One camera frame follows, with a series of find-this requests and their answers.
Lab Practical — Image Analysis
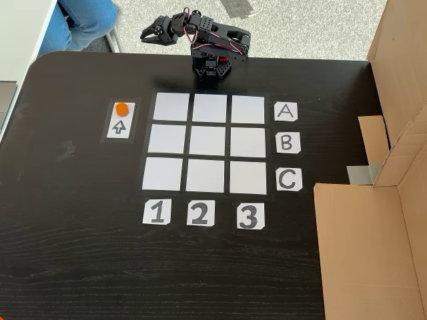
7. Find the white nine-square grid sheet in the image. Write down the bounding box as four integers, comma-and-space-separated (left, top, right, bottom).
139, 90, 272, 197

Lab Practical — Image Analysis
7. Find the white metal furniture leg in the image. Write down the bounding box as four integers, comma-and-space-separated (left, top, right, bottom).
105, 28, 121, 54

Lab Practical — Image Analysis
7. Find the grey floor tape patch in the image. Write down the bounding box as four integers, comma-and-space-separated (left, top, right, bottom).
221, 0, 258, 19

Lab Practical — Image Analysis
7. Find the person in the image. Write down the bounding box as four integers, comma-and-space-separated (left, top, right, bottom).
38, 0, 119, 56

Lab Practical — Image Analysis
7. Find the white arrow paper sheet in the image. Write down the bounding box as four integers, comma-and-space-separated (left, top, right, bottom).
106, 101, 136, 139

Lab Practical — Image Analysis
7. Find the white desk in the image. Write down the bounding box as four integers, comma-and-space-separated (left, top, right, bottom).
0, 0, 61, 141

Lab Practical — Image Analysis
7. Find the paper sheet letter A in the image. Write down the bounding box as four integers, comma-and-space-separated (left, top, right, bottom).
274, 102, 298, 123

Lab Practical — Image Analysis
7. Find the paper sheet letter B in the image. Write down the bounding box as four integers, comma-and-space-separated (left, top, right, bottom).
275, 131, 302, 154

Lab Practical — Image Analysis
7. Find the paper sheet number 1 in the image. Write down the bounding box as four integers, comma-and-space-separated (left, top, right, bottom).
142, 199, 172, 226

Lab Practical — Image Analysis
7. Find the paper sheet number 2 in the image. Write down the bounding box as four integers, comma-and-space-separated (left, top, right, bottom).
186, 199, 216, 227

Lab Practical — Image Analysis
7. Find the paper sheet letter C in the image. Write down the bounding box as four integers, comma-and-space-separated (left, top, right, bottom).
276, 167, 304, 192

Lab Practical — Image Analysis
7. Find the paper sheet number 3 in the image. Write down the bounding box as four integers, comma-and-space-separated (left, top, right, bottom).
236, 203, 266, 230

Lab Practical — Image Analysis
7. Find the brown cardboard panel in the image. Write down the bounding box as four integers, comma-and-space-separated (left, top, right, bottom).
313, 99, 427, 320
358, 0, 427, 167

